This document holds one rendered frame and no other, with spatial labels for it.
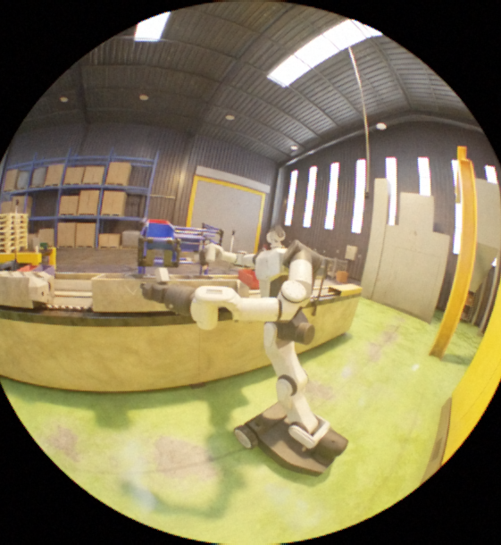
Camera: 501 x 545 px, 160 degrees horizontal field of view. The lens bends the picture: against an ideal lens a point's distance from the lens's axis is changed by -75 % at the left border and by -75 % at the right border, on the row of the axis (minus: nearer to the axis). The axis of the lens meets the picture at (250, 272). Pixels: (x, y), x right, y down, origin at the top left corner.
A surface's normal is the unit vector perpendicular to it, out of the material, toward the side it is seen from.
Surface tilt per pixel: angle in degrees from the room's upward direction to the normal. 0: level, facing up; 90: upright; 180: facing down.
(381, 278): 90
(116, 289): 80
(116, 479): 0
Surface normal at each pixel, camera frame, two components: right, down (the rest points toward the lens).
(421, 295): -0.84, -0.02
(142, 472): 0.15, -0.97
